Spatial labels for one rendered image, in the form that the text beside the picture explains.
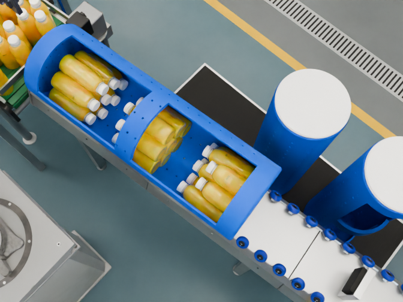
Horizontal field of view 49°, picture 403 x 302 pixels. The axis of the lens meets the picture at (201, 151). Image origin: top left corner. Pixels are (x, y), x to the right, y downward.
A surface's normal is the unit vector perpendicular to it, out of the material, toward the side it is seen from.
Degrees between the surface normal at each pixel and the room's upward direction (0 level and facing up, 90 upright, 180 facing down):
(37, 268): 4
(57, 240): 4
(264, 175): 20
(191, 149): 25
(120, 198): 0
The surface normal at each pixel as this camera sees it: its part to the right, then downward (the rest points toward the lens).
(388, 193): 0.02, -0.33
